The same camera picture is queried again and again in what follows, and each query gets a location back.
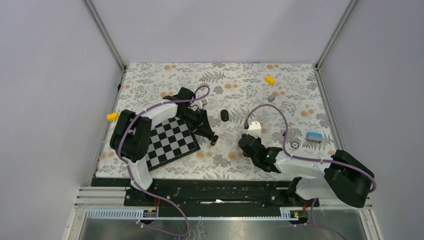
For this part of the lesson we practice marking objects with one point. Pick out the black white checkerboard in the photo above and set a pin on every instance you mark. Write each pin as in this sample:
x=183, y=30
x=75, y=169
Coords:
x=170, y=140

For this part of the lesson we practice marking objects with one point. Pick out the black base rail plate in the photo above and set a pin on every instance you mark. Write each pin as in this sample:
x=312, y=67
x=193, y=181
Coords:
x=218, y=198

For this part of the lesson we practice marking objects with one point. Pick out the blue white eraser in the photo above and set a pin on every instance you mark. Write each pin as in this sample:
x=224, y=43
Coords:
x=314, y=136

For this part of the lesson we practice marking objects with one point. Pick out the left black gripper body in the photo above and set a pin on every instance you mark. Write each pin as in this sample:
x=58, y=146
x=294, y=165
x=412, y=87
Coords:
x=195, y=118

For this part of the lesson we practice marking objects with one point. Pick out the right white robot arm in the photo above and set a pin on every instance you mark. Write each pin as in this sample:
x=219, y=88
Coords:
x=341, y=177

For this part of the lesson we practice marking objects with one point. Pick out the black earbud charging case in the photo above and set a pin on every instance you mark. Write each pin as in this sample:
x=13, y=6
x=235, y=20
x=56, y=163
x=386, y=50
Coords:
x=213, y=140

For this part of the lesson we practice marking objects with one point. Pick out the small grey block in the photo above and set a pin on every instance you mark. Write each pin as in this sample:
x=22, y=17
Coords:
x=271, y=98

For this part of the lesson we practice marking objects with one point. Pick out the floral patterned table mat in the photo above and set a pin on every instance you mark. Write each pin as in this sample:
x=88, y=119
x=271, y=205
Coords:
x=241, y=89

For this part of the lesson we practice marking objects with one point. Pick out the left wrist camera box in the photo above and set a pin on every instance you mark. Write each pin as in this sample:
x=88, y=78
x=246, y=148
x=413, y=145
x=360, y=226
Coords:
x=199, y=104

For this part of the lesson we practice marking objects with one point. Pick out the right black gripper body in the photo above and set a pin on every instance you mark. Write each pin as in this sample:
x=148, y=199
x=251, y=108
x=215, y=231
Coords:
x=254, y=161

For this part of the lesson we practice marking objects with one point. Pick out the yellow block far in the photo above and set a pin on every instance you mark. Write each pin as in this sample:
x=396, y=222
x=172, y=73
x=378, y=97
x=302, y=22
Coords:
x=270, y=80

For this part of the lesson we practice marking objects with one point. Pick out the yellow block left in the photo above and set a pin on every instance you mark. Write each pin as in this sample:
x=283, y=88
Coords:
x=112, y=116

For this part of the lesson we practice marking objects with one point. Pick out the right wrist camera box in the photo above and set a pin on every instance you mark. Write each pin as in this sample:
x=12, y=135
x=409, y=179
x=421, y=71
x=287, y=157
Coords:
x=254, y=129

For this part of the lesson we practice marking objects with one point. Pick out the yellow block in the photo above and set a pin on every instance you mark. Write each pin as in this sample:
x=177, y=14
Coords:
x=270, y=80
x=112, y=116

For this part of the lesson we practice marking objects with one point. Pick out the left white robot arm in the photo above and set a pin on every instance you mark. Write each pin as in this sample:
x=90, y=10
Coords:
x=131, y=136

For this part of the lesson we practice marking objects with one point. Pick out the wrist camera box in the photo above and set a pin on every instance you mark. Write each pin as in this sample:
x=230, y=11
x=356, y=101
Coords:
x=199, y=104
x=254, y=129

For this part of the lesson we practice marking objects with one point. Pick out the round blue white token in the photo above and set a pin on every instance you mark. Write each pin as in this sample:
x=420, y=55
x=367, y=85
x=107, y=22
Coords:
x=294, y=145

